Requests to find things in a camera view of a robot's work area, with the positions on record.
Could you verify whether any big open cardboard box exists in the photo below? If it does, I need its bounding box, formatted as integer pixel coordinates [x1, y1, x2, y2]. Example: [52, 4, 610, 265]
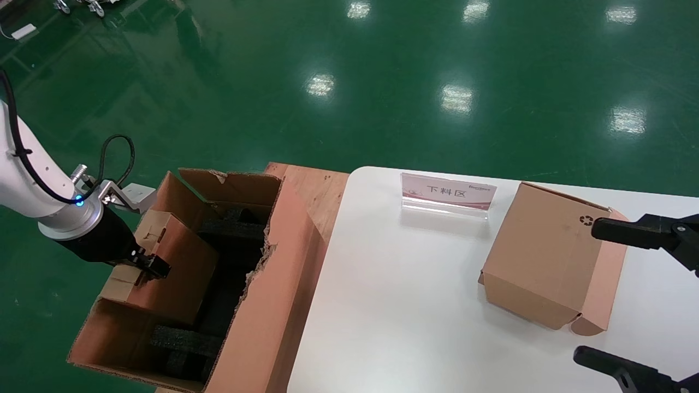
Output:
[68, 168, 328, 393]

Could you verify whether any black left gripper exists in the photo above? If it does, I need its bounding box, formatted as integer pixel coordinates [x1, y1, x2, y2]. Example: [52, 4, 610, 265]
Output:
[57, 206, 171, 280]

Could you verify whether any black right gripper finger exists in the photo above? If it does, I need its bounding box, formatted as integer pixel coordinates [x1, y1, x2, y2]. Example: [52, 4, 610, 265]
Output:
[573, 346, 699, 393]
[591, 214, 699, 273]

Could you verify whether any white wheeled equipment stand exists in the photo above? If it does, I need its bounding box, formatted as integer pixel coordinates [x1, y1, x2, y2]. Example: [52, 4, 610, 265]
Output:
[54, 0, 118, 17]

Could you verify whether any long black foam insert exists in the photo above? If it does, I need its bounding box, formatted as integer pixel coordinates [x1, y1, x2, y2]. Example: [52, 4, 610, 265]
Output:
[197, 251, 260, 336]

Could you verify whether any thick black corrugated cable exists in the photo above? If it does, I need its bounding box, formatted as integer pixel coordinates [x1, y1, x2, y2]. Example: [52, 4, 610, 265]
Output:
[0, 68, 82, 205]

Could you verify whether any small plain cardboard box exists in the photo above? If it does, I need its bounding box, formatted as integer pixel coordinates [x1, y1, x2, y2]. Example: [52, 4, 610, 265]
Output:
[98, 210, 220, 326]

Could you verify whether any wooden pallet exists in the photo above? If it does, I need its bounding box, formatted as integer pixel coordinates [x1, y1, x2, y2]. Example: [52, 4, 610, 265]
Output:
[264, 162, 350, 246]

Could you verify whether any clear acrylic sign pink label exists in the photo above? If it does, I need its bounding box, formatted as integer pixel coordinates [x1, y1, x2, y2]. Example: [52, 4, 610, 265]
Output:
[400, 172, 498, 222]

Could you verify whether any cardboard box with recycle mark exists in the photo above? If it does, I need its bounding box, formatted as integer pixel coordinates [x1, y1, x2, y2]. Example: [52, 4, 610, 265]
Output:
[479, 182, 630, 336]

